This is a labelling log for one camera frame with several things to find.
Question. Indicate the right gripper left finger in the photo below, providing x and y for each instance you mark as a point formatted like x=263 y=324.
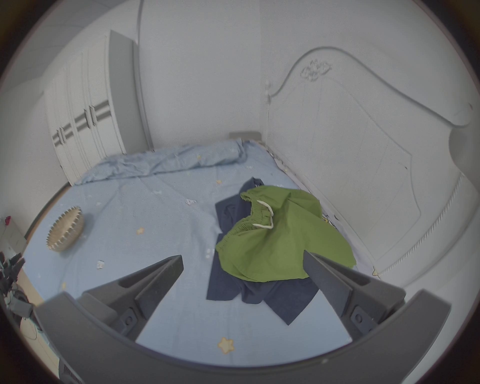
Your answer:
x=157 y=285

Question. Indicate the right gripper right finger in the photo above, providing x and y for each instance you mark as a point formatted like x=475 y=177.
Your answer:
x=330 y=289

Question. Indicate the green shorts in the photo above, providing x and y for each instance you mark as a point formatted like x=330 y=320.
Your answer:
x=285 y=240

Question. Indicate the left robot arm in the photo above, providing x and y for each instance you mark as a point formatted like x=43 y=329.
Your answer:
x=11 y=268

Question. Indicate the round woven basket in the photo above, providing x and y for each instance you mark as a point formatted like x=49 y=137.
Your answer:
x=65 y=230

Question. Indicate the dark blue printed T-shirt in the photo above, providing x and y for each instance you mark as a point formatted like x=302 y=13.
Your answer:
x=288 y=300

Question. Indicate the pale blue quilt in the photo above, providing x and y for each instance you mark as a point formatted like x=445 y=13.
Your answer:
x=168 y=161

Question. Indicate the grey chest of drawers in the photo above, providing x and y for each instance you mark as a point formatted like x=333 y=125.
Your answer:
x=13 y=237

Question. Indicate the white wardrobe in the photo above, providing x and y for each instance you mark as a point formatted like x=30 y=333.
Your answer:
x=86 y=120

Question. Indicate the grey vertical pipe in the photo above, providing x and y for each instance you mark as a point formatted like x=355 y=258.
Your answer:
x=144 y=75

